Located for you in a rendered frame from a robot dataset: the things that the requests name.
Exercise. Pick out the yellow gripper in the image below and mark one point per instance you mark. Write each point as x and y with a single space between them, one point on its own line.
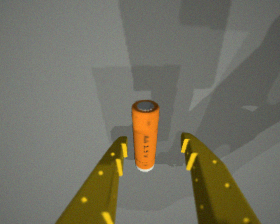
218 199

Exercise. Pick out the orange battery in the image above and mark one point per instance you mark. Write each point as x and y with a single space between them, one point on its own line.
145 117

